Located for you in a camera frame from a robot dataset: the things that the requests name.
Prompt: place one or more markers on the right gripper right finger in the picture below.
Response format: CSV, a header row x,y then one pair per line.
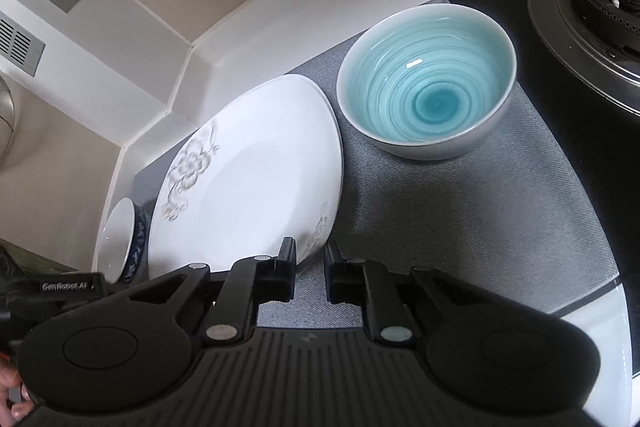
x,y
370,286

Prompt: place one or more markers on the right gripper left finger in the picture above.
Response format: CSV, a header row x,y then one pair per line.
x,y
238,293

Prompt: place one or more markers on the white blue patterned bowl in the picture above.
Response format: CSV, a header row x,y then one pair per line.
x,y
122,243

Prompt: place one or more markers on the white square plate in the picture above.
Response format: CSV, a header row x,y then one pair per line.
x,y
269,165

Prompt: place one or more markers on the teal glazed bowl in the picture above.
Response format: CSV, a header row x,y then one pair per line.
x,y
428,83

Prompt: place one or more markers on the person's hand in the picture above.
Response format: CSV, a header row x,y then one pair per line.
x,y
15,401

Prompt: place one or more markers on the metal mesh strainer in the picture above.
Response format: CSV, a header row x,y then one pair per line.
x,y
7,118

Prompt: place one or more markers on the silver vent grille left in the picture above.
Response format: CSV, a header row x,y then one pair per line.
x,y
19,46

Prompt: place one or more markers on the black gas stove top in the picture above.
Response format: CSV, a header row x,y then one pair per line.
x,y
579,62

